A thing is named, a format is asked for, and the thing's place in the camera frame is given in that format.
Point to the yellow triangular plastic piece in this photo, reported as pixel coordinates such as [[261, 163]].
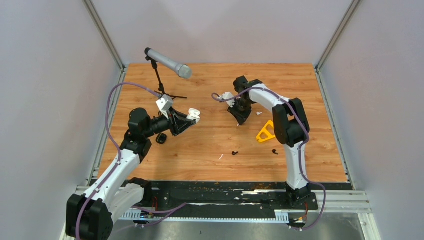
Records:
[[266, 133]]

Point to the black earbud case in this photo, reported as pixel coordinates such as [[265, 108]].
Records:
[[161, 138]]

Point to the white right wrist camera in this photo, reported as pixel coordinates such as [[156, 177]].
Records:
[[228, 98]]

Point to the grey microphone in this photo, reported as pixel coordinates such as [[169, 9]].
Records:
[[182, 70]]

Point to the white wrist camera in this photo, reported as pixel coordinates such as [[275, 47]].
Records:
[[164, 105], [228, 98]]

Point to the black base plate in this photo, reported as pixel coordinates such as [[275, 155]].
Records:
[[225, 200]]

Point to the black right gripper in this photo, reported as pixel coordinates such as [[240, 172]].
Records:
[[241, 118]]

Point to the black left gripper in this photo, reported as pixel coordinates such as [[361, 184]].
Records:
[[178, 124]]

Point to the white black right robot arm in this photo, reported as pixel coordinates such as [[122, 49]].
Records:
[[290, 125]]

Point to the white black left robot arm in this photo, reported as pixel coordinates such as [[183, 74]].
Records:
[[92, 215]]

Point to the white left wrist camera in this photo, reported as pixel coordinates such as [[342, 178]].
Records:
[[164, 105]]

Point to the white gold earbud charging case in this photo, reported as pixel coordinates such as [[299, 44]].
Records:
[[194, 115]]

